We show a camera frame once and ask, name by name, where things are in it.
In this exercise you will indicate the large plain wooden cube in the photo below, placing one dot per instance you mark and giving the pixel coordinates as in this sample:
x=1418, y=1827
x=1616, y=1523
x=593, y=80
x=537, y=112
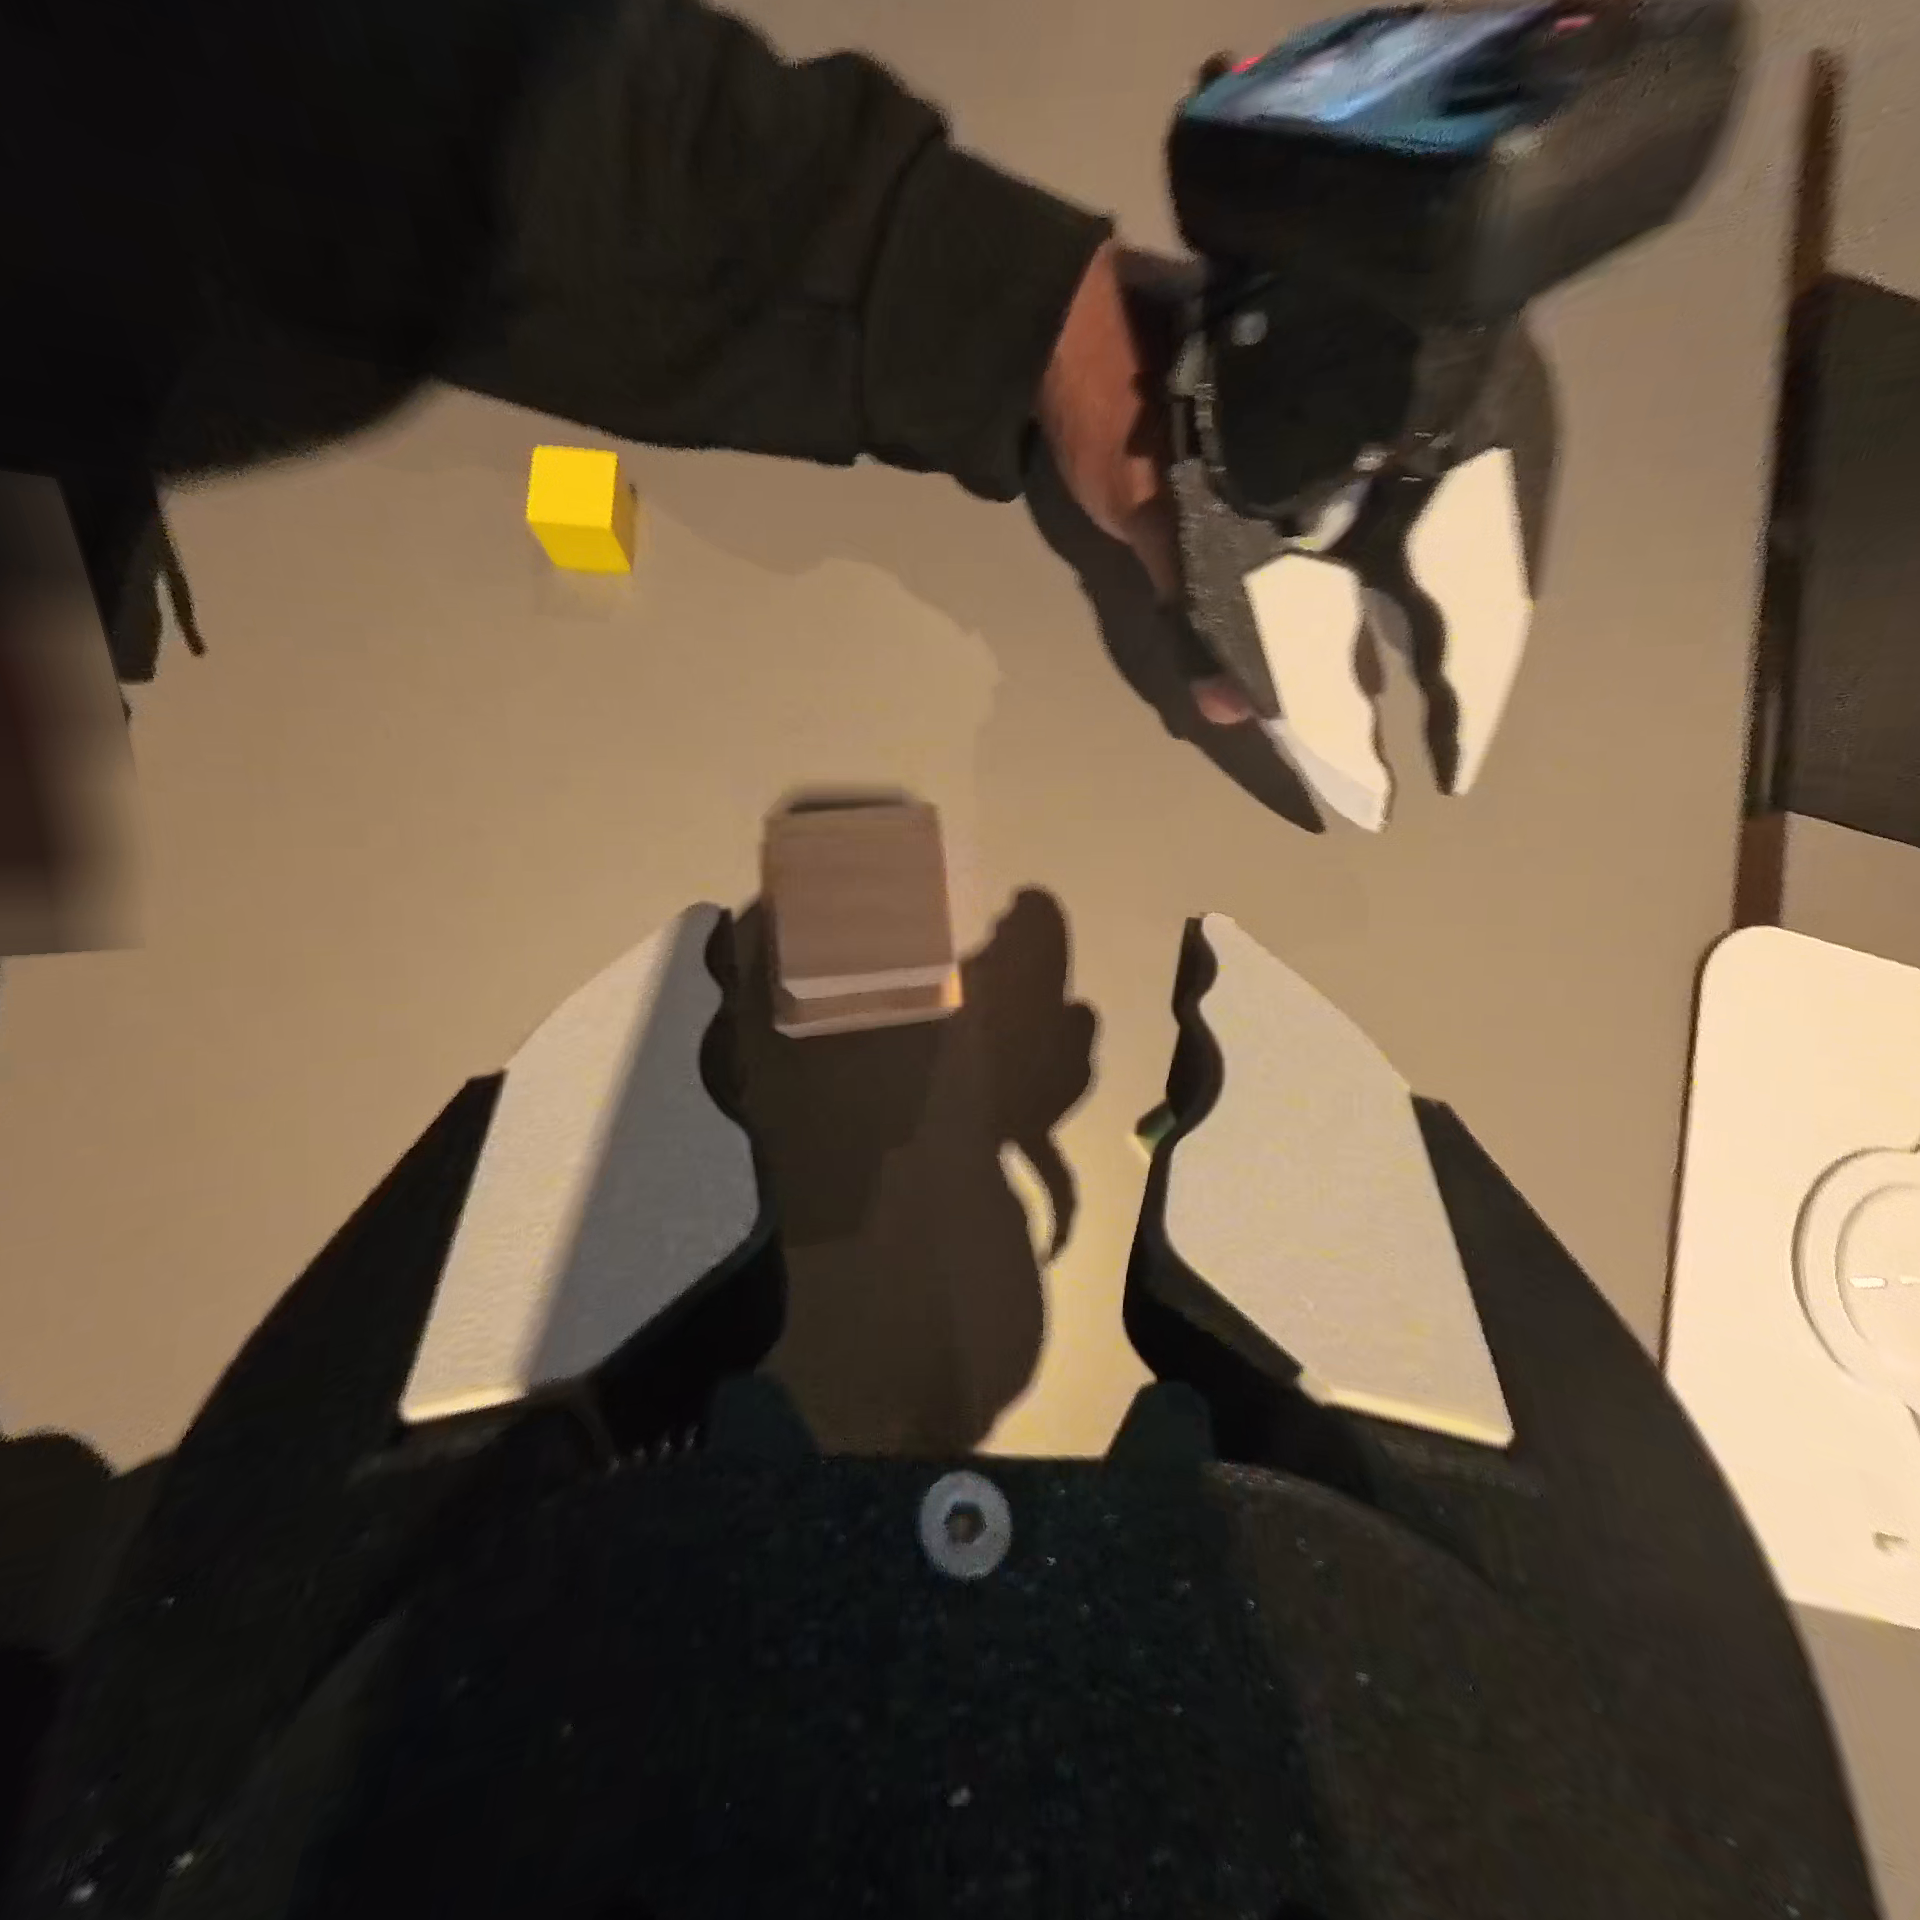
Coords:
x=856, y=902

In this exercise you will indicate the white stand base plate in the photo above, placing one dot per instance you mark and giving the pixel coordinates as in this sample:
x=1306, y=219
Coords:
x=1757, y=1080

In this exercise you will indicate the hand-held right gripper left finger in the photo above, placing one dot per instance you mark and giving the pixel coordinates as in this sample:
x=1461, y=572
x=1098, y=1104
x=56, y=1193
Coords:
x=600, y=1185

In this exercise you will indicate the yellow wooden cube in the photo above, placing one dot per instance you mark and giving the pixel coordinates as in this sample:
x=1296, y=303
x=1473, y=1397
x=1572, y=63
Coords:
x=572, y=490

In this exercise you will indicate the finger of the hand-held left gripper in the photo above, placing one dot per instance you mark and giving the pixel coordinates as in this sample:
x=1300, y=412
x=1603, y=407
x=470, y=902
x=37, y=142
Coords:
x=1314, y=673
x=1484, y=599

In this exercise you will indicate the person's left hand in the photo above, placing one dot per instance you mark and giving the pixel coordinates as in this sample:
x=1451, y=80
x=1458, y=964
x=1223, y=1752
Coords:
x=1117, y=407

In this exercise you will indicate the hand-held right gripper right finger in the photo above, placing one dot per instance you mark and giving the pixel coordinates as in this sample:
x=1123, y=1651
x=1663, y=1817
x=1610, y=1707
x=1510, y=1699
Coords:
x=1322, y=1201

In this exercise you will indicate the black furniture panel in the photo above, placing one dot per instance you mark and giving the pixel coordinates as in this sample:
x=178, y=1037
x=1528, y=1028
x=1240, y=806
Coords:
x=1859, y=599

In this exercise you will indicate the person's left forearm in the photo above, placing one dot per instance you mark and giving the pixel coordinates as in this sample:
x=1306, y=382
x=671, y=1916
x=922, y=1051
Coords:
x=600, y=225

